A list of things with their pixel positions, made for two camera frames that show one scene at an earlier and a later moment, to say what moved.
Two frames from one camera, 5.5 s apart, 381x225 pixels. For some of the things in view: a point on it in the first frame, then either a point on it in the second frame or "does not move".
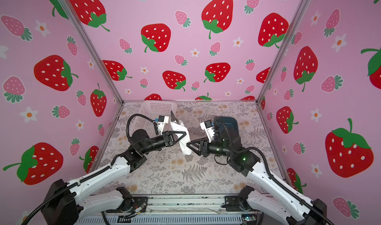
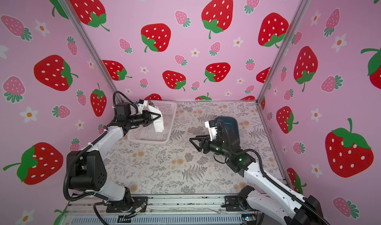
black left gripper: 167,138 → 146,118
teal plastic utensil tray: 225,129 does not move
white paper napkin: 185,144 → 158,124
